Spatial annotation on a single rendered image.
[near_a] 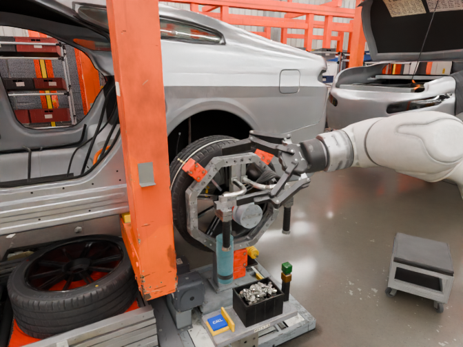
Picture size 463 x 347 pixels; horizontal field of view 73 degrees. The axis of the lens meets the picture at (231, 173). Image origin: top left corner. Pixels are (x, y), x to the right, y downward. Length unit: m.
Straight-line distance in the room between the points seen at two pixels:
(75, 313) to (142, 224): 0.62
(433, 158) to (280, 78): 1.66
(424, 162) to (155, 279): 1.24
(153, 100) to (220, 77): 0.75
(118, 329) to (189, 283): 0.42
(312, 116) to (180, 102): 1.00
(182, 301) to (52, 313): 0.63
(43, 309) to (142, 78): 1.18
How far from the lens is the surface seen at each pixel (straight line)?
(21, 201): 1.90
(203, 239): 1.66
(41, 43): 5.30
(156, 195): 1.36
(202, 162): 1.59
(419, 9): 4.65
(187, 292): 1.86
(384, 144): 0.64
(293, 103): 2.24
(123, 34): 1.25
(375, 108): 3.95
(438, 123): 0.60
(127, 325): 1.77
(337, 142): 0.72
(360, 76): 5.32
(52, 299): 1.80
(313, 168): 0.71
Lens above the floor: 1.54
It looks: 18 degrees down
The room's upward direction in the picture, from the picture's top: straight up
